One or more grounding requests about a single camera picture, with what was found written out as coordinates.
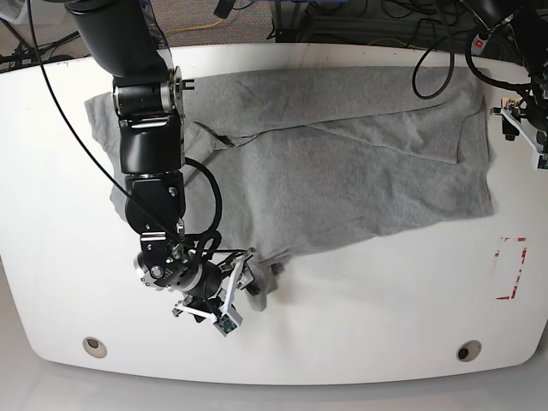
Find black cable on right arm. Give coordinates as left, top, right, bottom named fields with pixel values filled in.
left=25, top=0, right=223, bottom=266

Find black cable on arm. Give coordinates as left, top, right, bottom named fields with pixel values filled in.
left=411, top=12, right=532, bottom=100
left=25, top=0, right=223, bottom=266

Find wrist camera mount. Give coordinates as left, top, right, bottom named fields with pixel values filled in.
left=491, top=97, right=547, bottom=170
left=172, top=248, right=256, bottom=337

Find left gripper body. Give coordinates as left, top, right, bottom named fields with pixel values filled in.
left=524, top=92, right=547, bottom=146

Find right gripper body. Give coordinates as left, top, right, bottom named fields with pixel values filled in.
left=182, top=260, right=245, bottom=324

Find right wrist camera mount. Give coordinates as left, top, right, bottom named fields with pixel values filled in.
left=172, top=248, right=256, bottom=337

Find grey T-shirt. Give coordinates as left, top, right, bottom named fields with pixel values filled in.
left=86, top=67, right=494, bottom=311

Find right table grommet hole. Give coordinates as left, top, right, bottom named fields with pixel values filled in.
left=456, top=340, right=482, bottom=362

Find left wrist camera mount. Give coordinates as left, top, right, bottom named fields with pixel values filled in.
left=491, top=97, right=547, bottom=170

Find left table grommet hole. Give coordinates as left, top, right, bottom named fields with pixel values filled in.
left=82, top=337, right=108, bottom=359

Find red tape corner marks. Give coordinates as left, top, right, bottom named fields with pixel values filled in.
left=491, top=237, right=527, bottom=301

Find table grommet hole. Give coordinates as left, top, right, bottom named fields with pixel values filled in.
left=82, top=337, right=108, bottom=359
left=456, top=340, right=482, bottom=362

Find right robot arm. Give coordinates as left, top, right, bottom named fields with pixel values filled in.
left=66, top=1, right=494, bottom=331

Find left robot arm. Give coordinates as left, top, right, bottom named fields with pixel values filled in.
left=464, top=1, right=547, bottom=134

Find white power strip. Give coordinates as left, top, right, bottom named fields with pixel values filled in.
left=468, top=27, right=491, bottom=56

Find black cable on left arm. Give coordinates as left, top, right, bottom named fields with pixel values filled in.
left=411, top=12, right=532, bottom=100

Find yellow cable on floor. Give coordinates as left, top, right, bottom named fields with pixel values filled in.
left=162, top=12, right=223, bottom=39

